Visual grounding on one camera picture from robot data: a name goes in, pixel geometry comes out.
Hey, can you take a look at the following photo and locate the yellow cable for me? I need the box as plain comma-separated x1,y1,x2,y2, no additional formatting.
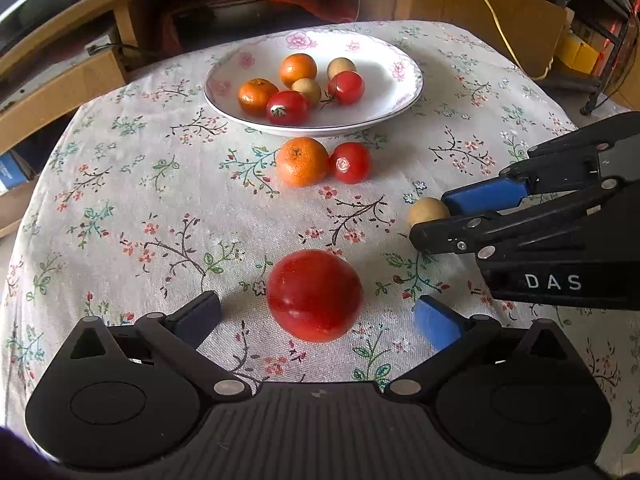
440,0,557,81

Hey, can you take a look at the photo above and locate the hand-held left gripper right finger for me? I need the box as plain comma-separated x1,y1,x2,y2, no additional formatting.
385,295,571,403

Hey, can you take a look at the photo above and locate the large red tomato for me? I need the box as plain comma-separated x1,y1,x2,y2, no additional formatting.
266,249,364,343

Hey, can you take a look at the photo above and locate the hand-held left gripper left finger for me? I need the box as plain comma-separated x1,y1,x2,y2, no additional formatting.
70,290,251,403

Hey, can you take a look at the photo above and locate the orange mandarin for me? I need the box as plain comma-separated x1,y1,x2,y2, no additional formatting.
237,78,279,115
276,136,330,188
279,53,318,88

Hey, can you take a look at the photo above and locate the black metal stand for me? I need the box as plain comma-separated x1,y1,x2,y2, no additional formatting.
580,5,640,117

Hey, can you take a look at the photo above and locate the cardboard box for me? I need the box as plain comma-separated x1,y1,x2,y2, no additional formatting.
395,0,576,81

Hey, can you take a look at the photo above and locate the small red tomato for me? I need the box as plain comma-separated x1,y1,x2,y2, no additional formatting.
329,142,372,185
327,71,365,106
265,90,311,126

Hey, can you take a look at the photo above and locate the white floral plate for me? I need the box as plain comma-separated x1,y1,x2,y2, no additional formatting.
203,30,425,137

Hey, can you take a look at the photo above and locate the yellow box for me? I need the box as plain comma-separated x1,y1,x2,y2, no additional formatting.
555,32,602,74

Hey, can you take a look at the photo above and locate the grey audio device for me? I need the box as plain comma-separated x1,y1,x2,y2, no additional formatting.
0,30,113,111

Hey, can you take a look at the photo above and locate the blue and white box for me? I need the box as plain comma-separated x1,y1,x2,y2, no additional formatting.
0,152,27,194

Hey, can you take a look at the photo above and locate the wooden side cabinet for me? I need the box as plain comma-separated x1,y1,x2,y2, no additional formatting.
0,50,127,236

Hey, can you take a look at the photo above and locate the tan longan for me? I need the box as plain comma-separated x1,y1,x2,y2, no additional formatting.
407,197,451,228
291,78,322,107
327,57,357,81

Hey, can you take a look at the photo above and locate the floral tablecloth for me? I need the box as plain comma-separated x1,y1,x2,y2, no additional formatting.
0,20,640,476

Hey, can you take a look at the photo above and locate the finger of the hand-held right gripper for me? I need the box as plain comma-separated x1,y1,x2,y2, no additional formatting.
410,178,640,259
442,112,640,217

